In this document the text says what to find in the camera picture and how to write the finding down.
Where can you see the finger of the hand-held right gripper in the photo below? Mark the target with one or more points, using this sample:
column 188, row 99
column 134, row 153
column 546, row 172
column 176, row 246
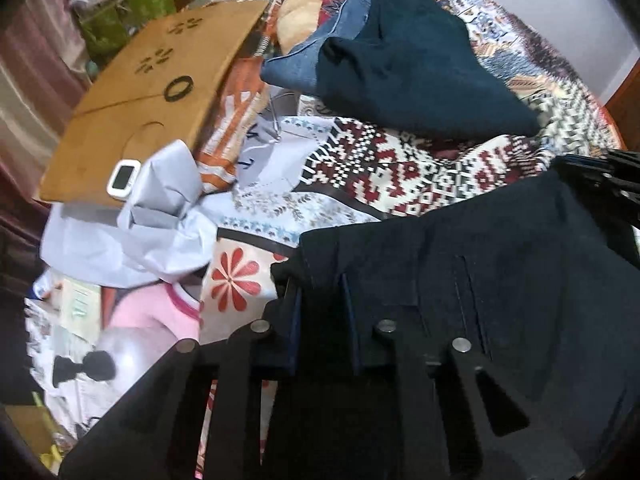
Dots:
column 595, row 175

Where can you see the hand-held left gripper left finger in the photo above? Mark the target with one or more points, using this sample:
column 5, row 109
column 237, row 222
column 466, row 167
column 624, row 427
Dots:
column 292, row 330

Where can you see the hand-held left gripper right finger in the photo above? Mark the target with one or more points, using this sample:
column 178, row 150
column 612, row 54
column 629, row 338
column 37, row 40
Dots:
column 352, row 340

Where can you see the black pants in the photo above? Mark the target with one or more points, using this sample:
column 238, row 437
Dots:
column 500, row 270

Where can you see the dark teal pants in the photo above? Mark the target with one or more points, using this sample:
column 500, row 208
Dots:
column 415, row 60

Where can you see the pink garment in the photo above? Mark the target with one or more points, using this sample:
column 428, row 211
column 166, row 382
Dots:
column 150, row 315

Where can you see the patchwork blanket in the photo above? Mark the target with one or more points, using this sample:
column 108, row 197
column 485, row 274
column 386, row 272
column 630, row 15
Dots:
column 380, row 170

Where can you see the pale grey crumpled cloth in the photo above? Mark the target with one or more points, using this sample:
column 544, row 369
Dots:
column 150, row 220

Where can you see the black dumbbell-shaped object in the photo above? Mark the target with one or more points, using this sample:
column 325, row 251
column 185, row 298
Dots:
column 100, row 365

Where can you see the paper leaflets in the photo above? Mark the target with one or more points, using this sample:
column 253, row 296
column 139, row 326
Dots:
column 75, row 305

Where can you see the white timer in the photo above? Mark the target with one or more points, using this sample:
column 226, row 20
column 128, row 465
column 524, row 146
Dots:
column 122, row 177

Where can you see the blue jeans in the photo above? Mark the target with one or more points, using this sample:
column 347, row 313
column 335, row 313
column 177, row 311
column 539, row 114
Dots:
column 300, row 65

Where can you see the wooden lap desk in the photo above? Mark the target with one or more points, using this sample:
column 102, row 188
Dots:
column 150, row 90

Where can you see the orange beige cushion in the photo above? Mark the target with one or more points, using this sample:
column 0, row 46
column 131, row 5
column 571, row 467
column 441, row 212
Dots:
column 300, row 15

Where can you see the green fabric bag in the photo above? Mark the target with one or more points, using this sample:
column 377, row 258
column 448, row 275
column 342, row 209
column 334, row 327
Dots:
column 100, row 30

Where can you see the pink striped curtain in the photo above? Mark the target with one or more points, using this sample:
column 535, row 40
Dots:
column 30, row 85

